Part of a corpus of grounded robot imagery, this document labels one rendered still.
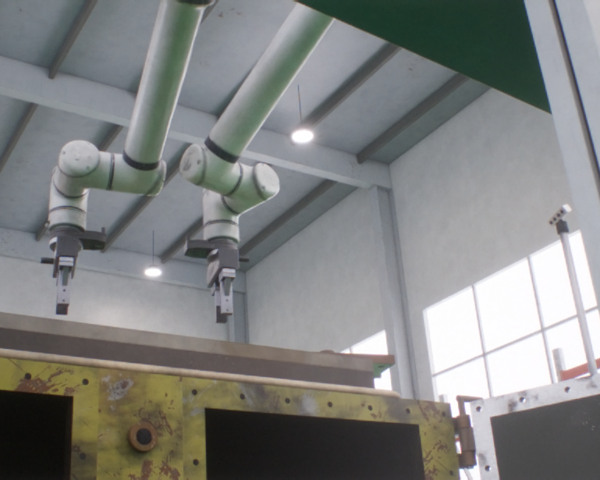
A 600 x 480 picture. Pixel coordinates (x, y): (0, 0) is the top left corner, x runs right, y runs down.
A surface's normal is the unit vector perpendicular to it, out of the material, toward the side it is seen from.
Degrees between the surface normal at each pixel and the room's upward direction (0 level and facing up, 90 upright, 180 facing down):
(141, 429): 90
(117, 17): 180
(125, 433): 90
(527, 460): 90
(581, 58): 90
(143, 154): 158
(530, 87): 180
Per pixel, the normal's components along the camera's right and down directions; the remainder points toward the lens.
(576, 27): -0.82, -0.20
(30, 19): 0.06, 0.91
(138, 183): 0.18, 0.70
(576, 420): -0.59, -0.31
